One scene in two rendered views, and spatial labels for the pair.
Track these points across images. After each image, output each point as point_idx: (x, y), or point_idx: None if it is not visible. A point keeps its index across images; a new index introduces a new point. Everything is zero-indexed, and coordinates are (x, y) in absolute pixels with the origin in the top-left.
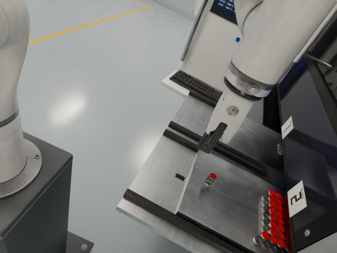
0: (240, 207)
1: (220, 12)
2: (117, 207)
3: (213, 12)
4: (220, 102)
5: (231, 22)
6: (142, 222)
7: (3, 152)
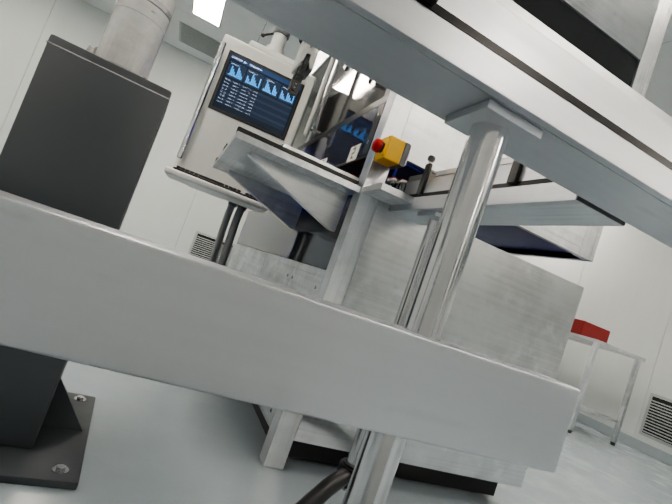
0: None
1: (220, 109)
2: (237, 132)
3: (212, 108)
4: (302, 46)
5: (233, 118)
6: (261, 144)
7: (157, 45)
